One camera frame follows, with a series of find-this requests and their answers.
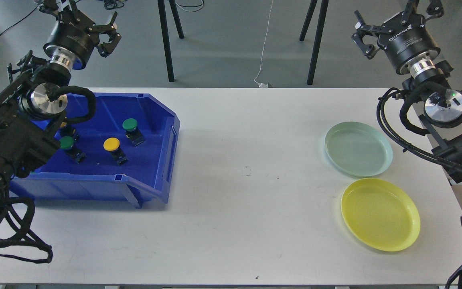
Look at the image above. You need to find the blue plastic storage bin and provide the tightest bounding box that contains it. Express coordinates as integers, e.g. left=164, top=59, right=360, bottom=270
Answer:
left=10, top=93, right=180, bottom=208

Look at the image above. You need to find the yellow plate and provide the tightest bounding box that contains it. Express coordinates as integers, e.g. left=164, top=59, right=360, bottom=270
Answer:
left=340, top=178, right=421, bottom=252

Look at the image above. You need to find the black tripod leg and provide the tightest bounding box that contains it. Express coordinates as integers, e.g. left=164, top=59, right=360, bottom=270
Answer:
left=299, top=0, right=329, bottom=85
left=157, top=0, right=184, bottom=83

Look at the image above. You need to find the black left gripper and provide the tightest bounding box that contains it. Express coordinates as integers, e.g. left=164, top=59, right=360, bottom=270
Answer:
left=38, top=0, right=122, bottom=70

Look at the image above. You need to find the black tripod leg left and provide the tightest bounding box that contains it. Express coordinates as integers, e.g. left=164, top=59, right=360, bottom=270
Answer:
left=157, top=0, right=184, bottom=83

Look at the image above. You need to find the light green plate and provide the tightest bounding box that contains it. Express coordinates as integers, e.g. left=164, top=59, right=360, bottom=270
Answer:
left=324, top=122, right=393, bottom=179

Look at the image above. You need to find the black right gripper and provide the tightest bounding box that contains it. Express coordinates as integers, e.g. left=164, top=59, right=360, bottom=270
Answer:
left=351, top=0, right=444, bottom=75

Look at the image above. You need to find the green push button in bin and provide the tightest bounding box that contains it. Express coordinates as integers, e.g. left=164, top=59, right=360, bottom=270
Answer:
left=122, top=118, right=145, bottom=146

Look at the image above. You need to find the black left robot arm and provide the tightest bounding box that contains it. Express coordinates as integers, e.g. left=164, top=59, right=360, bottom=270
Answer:
left=0, top=0, right=121, bottom=264

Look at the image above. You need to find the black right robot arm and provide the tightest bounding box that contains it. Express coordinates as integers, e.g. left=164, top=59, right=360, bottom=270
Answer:
left=351, top=0, right=462, bottom=183

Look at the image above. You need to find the white cable on floor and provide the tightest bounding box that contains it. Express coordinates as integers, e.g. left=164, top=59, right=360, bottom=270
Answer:
left=253, top=0, right=275, bottom=88

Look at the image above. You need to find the black tripod leg right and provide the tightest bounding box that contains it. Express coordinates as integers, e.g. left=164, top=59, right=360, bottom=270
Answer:
left=299, top=0, right=329, bottom=85

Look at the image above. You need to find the green push button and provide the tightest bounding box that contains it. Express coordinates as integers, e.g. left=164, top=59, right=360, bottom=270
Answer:
left=59, top=136, right=86, bottom=163
left=122, top=118, right=145, bottom=146

